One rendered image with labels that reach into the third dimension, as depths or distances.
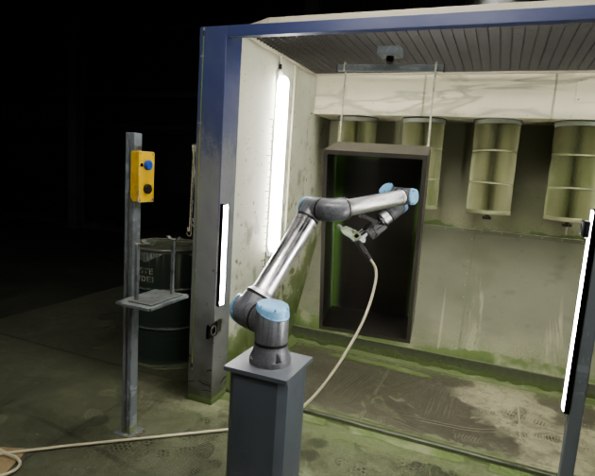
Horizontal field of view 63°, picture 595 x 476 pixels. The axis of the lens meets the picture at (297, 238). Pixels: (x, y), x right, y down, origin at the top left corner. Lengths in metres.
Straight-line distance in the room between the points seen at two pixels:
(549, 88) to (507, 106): 0.29
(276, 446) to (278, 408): 0.17
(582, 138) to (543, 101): 0.38
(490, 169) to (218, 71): 2.15
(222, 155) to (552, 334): 2.72
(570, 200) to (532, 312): 0.88
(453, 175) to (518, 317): 1.27
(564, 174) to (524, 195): 0.47
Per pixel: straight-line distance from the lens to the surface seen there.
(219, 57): 3.00
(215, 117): 2.96
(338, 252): 3.44
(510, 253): 4.32
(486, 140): 4.01
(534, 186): 4.38
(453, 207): 4.39
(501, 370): 4.02
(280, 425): 2.23
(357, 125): 4.19
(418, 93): 4.04
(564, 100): 3.99
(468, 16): 2.61
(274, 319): 2.14
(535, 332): 4.11
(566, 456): 2.43
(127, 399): 2.95
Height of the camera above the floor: 1.52
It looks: 8 degrees down
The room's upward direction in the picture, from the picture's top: 4 degrees clockwise
